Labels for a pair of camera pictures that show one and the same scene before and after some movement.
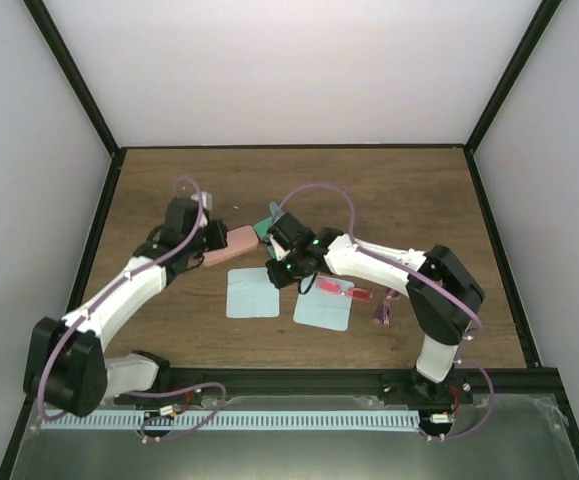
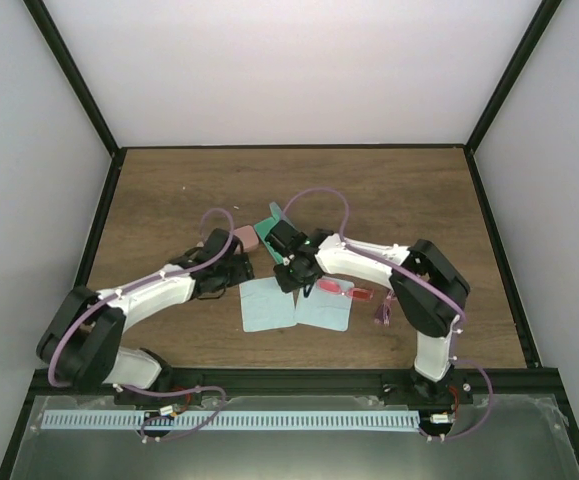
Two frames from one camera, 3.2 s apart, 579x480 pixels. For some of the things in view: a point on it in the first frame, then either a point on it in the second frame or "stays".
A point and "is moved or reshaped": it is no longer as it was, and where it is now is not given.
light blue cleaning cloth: (321, 309) stays
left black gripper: (221, 234) → (244, 271)
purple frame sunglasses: (383, 311) stays
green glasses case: (263, 227) stays
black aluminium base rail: (528, 382) stays
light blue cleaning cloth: (251, 293) is moved or reshaped
